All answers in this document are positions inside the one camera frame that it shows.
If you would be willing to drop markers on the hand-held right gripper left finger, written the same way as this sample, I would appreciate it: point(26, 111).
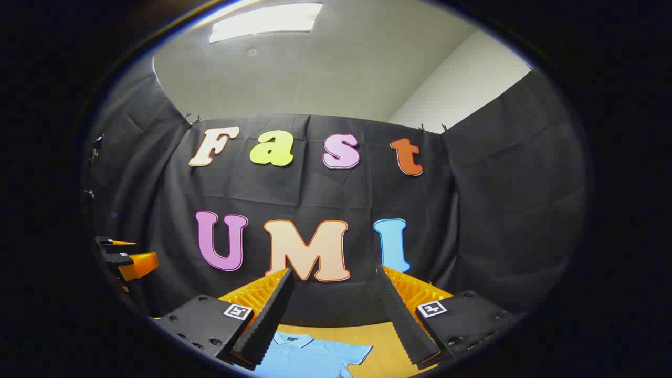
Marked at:
point(265, 320)

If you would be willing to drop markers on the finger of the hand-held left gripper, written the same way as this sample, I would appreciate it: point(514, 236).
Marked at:
point(113, 244)
point(137, 264)

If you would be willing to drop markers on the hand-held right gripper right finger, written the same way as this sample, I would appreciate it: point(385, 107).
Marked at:
point(404, 320)

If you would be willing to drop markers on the light blue polo T-shirt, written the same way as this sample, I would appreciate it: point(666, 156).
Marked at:
point(304, 358)

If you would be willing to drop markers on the black backdrop cloth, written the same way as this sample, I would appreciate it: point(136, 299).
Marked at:
point(483, 210)

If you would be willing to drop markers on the ceiling light panel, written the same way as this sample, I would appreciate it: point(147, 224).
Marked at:
point(265, 22)

